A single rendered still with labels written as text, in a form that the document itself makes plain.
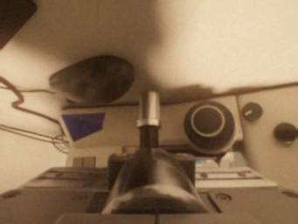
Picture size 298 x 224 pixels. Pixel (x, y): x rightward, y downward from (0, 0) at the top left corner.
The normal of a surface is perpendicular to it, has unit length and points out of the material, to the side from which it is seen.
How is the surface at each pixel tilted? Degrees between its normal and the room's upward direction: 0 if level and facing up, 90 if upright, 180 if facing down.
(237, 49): 0
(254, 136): 90
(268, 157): 90
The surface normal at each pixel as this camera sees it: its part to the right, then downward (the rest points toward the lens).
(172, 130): -0.38, -0.31
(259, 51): 0.00, 0.94
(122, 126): -0.15, -0.17
